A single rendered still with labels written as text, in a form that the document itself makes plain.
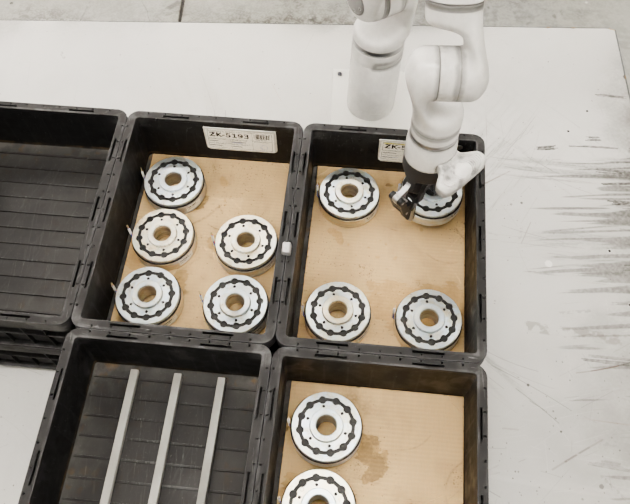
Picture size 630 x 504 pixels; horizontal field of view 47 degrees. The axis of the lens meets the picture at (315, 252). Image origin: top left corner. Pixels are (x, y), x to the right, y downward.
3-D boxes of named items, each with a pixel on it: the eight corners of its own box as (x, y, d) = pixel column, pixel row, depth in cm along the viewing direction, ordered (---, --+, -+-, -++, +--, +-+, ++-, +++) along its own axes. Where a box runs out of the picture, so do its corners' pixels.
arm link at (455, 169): (445, 201, 103) (452, 177, 98) (389, 154, 107) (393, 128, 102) (488, 166, 106) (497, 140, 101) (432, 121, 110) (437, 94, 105)
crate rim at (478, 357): (304, 130, 124) (304, 121, 122) (482, 143, 122) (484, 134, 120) (275, 350, 105) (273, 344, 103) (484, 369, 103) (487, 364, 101)
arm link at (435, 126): (397, 150, 101) (460, 151, 101) (408, 75, 88) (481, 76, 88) (396, 110, 105) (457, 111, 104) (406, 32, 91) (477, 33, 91)
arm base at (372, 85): (349, 81, 144) (355, 16, 129) (395, 87, 144) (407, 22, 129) (344, 117, 140) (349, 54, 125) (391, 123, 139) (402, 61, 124)
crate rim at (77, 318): (132, 118, 126) (129, 109, 124) (304, 130, 124) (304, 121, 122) (73, 332, 107) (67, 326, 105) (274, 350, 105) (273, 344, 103)
